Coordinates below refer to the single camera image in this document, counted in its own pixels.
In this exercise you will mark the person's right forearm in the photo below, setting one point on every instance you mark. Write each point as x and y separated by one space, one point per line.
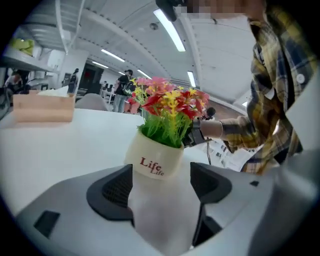
237 132

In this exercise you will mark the wooden tissue box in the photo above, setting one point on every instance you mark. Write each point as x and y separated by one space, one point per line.
42 108

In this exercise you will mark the person's head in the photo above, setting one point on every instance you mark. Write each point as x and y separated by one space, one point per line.
225 8

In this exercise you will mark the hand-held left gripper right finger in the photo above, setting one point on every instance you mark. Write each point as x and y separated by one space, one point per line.
250 200

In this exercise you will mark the ceiling light strip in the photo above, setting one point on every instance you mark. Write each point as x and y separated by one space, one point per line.
170 30
100 64
144 74
191 79
112 55

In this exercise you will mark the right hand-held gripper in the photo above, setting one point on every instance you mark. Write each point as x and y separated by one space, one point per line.
195 133

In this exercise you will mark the ceiling smoke detector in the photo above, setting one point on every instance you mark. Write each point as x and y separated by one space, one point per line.
153 26

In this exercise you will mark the black head-worn camera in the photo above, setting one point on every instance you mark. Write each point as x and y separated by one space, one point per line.
168 8

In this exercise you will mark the yellow-green cloth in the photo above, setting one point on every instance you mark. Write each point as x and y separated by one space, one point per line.
23 46

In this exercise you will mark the grey chair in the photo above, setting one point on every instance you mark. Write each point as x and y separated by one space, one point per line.
91 102

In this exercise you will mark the person's plaid shirt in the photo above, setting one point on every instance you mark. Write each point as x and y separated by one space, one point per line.
275 75

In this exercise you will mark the red pink flower bouquet pot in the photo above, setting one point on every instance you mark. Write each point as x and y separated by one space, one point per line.
155 155

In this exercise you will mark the white metal shelf rack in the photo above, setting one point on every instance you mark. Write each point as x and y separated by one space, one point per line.
22 61

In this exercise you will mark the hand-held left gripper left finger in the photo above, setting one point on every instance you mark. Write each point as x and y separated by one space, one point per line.
75 212

